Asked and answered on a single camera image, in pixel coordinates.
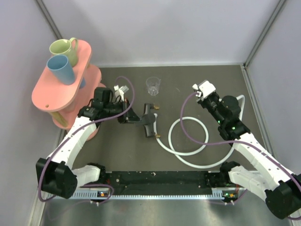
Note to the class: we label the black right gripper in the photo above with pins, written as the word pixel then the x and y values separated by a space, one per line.
pixel 202 101

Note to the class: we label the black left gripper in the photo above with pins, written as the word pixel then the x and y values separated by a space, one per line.
pixel 129 116

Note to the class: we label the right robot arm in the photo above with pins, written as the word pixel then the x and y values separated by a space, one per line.
pixel 277 186

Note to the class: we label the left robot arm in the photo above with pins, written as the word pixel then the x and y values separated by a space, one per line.
pixel 55 173

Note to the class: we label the clear plastic cup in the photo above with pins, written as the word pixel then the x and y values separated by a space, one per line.
pixel 153 84

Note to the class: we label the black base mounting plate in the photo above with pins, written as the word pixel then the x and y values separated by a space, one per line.
pixel 158 182

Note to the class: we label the pink three-tier shelf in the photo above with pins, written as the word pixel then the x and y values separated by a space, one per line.
pixel 63 102

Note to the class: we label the blue plastic cup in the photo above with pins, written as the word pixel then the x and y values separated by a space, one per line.
pixel 61 68

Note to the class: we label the green ceramic mug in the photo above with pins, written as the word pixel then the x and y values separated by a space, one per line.
pixel 66 47

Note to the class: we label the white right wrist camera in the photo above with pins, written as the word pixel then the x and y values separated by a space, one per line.
pixel 204 89

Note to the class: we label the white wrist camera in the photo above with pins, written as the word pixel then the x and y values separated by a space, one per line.
pixel 204 89
pixel 120 90

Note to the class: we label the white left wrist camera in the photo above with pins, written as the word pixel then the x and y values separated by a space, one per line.
pixel 120 90

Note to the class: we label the grey slotted cable duct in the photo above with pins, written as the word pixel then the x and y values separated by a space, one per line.
pixel 103 193

